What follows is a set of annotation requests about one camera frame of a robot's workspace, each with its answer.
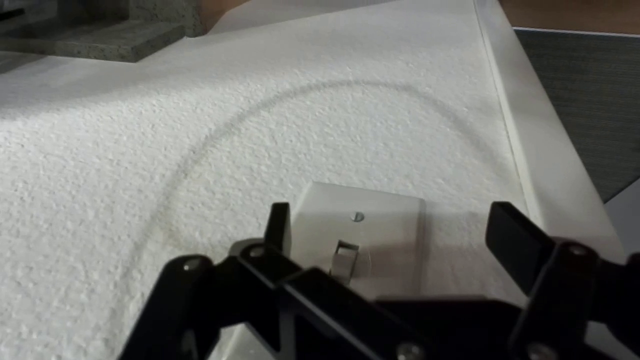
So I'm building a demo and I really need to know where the beige switch toggle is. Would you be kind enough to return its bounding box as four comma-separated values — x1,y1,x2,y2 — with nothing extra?
330,241,360,284

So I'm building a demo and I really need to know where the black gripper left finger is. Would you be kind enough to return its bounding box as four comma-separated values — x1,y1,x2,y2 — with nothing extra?
118,203,432,360

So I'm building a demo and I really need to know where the beige light switch plate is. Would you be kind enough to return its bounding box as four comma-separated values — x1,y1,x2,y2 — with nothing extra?
288,180,428,305

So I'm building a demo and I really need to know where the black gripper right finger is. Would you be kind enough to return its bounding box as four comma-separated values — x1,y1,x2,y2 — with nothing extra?
484,200,640,360

